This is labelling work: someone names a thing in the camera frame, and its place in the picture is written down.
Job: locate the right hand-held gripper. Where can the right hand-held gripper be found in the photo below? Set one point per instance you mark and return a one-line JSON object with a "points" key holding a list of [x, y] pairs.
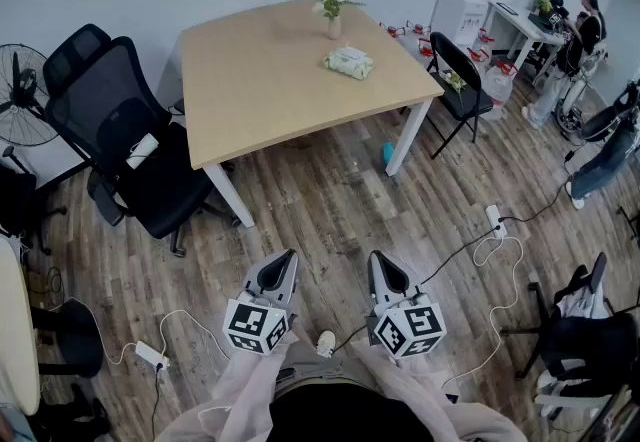
{"points": [[410, 330]]}

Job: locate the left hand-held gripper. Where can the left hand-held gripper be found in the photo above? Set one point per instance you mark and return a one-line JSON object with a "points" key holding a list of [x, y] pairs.
{"points": [[255, 327]]}

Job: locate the light green cloth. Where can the light green cloth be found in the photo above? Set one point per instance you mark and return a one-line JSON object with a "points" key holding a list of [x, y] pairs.
{"points": [[348, 64]]}

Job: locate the person's right forearm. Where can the person's right forearm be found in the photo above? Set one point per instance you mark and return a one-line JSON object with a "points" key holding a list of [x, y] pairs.
{"points": [[410, 390]]}

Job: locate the person's left forearm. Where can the person's left forearm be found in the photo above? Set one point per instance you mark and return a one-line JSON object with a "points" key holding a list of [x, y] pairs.
{"points": [[240, 390]]}

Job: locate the person's white shoe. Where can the person's white shoe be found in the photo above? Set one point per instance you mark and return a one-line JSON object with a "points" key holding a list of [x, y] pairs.
{"points": [[326, 344]]}

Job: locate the person's leg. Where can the person's leg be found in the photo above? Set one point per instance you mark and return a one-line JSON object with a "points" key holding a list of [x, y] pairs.
{"points": [[320, 370]]}

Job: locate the white power strip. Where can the white power strip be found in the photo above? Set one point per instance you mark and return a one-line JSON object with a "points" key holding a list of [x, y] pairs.
{"points": [[150, 354], [495, 220]]}

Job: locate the small blue object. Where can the small blue object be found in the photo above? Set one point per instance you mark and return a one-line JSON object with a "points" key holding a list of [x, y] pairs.
{"points": [[388, 153]]}

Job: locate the person's torso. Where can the person's torso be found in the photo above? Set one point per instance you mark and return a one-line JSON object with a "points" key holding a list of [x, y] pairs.
{"points": [[350, 410]]}

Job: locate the white roll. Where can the white roll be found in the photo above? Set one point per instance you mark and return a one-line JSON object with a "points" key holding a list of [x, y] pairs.
{"points": [[142, 150]]}

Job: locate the pale garment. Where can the pale garment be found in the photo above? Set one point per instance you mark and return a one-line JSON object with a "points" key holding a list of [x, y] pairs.
{"points": [[582, 302]]}

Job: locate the wooden table with white legs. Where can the wooden table with white legs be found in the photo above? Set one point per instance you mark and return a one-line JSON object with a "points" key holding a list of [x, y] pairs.
{"points": [[280, 80]]}

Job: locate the small white flower sprig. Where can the small white flower sprig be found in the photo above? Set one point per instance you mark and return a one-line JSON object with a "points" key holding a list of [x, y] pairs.
{"points": [[454, 81]]}

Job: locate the black stool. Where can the black stool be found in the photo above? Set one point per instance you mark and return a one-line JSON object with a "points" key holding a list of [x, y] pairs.
{"points": [[75, 340]]}

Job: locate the black chair with bag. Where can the black chair with bag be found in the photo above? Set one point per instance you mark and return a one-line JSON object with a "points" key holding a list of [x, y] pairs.
{"points": [[590, 345]]}

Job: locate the black mesh office chair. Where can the black mesh office chair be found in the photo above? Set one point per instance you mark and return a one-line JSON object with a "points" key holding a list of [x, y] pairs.
{"points": [[125, 130]]}

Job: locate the black folding chair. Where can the black folding chair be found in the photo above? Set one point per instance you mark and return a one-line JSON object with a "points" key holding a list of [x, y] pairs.
{"points": [[457, 75]]}

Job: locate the row of clear water jugs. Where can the row of clear water jugs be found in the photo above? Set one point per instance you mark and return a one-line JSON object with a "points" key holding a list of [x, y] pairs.
{"points": [[499, 90]]}

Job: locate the white wheeled stool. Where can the white wheeled stool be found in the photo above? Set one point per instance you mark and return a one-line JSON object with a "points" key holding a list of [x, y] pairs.
{"points": [[575, 100]]}

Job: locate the pink vase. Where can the pink vase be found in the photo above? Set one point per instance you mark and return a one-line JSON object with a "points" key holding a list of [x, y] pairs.
{"points": [[333, 27]]}

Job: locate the round beige table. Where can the round beige table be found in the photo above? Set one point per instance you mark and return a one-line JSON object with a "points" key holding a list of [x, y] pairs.
{"points": [[17, 330]]}

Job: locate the white water dispenser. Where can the white water dispenser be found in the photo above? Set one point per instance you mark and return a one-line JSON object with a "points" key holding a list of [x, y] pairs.
{"points": [[457, 17]]}

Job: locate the white desk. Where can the white desk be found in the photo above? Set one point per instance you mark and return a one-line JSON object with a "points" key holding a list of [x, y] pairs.
{"points": [[520, 27]]}

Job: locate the black tablet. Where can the black tablet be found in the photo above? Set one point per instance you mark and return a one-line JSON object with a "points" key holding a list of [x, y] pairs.
{"points": [[506, 7]]}

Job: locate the small green potted plant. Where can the small green potted plant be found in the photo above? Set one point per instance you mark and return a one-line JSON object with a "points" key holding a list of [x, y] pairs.
{"points": [[542, 5]]}

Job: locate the black floor fan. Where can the black floor fan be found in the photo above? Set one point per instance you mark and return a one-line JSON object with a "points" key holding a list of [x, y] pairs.
{"points": [[22, 95]]}

